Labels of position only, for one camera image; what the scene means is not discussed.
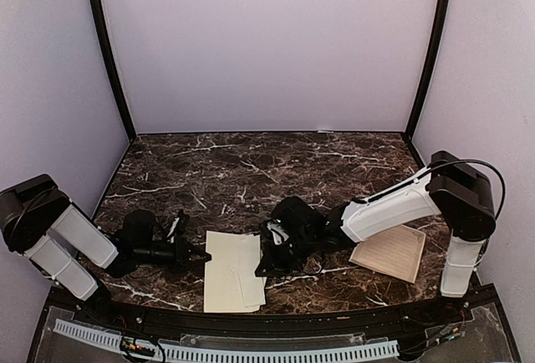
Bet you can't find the lined letter paper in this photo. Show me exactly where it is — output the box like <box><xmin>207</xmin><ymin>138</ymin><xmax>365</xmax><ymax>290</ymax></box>
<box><xmin>237</xmin><ymin>235</ymin><xmax>266</xmax><ymax>312</ymax></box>
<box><xmin>349</xmin><ymin>225</ymin><xmax>426</xmax><ymax>284</ymax></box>

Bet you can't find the left black frame post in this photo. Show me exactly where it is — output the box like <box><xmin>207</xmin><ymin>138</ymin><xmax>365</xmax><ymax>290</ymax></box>
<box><xmin>89</xmin><ymin>0</ymin><xmax>137</xmax><ymax>142</ymax></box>

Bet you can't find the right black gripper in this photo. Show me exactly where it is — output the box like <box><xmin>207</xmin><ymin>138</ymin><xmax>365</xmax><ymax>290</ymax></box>
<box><xmin>254</xmin><ymin>230</ymin><xmax>317</xmax><ymax>277</ymax></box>

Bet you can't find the black front table rail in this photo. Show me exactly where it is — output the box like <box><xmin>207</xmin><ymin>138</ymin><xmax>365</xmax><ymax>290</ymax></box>
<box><xmin>52</xmin><ymin>269</ymin><xmax>481</xmax><ymax>339</ymax></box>

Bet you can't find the white slotted cable duct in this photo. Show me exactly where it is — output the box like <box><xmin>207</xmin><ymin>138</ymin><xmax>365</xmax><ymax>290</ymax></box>
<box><xmin>53</xmin><ymin>320</ymin><xmax>399</xmax><ymax>362</ymax></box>

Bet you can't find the right black frame post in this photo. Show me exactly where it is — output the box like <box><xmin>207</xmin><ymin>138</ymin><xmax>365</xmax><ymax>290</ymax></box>
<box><xmin>403</xmin><ymin>0</ymin><xmax>449</xmax><ymax>144</ymax></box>

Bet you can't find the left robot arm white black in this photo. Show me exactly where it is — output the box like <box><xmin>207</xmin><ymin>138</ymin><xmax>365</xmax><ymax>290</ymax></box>
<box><xmin>1</xmin><ymin>174</ymin><xmax>211</xmax><ymax>326</ymax></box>

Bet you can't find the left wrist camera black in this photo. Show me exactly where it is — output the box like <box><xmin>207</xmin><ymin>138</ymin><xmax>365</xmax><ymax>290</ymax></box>
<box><xmin>162</xmin><ymin>209</ymin><xmax>190</xmax><ymax>243</ymax></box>

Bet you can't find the black frame post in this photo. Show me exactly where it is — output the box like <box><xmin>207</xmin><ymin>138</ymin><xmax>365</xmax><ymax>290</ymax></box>
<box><xmin>89</xmin><ymin>0</ymin><xmax>137</xmax><ymax>142</ymax></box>
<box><xmin>403</xmin><ymin>0</ymin><xmax>449</xmax><ymax>144</ymax></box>

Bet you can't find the cream paper envelope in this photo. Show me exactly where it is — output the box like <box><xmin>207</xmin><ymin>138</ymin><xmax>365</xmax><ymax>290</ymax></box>
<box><xmin>203</xmin><ymin>231</ymin><xmax>253</xmax><ymax>314</ymax></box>

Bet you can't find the small circuit board with wires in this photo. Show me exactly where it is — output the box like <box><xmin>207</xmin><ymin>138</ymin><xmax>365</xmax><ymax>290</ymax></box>
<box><xmin>120</xmin><ymin>337</ymin><xmax>155</xmax><ymax>358</ymax></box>

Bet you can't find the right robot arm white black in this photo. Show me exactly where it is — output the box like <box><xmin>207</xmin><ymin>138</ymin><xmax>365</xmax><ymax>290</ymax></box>
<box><xmin>255</xmin><ymin>151</ymin><xmax>504</xmax><ymax>325</ymax></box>

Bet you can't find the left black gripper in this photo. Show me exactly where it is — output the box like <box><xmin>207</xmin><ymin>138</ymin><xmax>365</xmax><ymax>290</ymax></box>
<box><xmin>134</xmin><ymin>236</ymin><xmax>211</xmax><ymax>273</ymax></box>

